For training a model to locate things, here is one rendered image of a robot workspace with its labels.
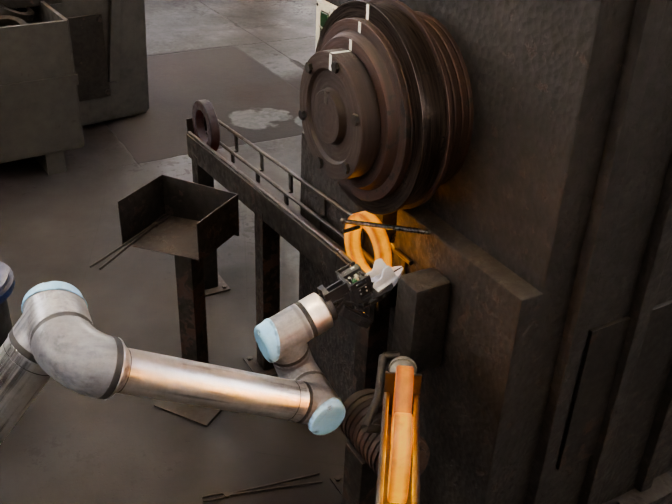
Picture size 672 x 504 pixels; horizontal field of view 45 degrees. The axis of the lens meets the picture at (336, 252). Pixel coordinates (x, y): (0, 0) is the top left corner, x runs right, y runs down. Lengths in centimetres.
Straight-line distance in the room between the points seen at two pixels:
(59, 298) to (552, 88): 99
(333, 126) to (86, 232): 210
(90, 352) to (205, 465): 104
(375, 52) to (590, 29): 45
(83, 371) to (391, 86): 80
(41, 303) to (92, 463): 101
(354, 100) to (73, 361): 74
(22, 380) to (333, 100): 83
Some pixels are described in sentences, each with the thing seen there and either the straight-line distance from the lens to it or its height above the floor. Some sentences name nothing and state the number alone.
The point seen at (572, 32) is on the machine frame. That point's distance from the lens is 151.
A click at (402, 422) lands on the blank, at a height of 80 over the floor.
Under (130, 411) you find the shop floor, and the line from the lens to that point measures 268.
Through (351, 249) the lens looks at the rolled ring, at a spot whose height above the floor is 72.
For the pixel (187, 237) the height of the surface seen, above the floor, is 60.
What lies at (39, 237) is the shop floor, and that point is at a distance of 369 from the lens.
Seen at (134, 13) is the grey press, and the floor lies 60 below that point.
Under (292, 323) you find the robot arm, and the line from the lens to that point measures 179.
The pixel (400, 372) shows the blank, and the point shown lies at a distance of 156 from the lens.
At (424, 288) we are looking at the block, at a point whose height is 80.
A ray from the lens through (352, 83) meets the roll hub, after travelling 167.
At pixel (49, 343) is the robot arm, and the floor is 87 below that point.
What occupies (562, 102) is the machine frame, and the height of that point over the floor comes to 126.
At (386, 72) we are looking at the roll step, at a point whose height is 124.
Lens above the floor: 176
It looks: 31 degrees down
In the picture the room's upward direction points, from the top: 2 degrees clockwise
